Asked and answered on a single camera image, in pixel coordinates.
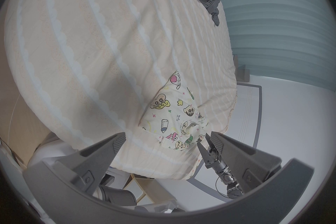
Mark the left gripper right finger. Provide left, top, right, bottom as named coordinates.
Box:
left=211, top=132, right=283, bottom=193

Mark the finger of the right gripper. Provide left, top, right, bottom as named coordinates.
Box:
left=205, top=134, right=217, bottom=152
left=197, top=142, right=210, bottom=163

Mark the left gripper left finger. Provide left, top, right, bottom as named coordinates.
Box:
left=53, top=132, right=127, bottom=195

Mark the white printed pyjama top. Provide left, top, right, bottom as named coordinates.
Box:
left=138, top=71, right=210, bottom=151

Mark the bed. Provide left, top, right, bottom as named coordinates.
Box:
left=4, top=0, right=250, bottom=181

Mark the blue-green curtain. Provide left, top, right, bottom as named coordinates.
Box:
left=202, top=0, right=336, bottom=92

